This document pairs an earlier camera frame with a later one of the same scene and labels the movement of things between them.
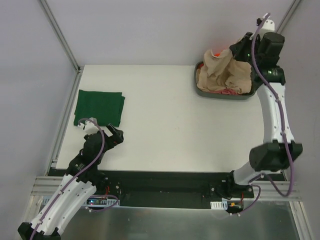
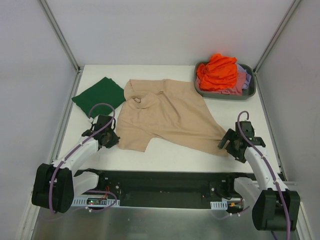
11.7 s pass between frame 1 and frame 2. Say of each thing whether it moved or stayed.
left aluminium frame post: stayed
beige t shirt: moved
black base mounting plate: stayed
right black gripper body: moved
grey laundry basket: stayed
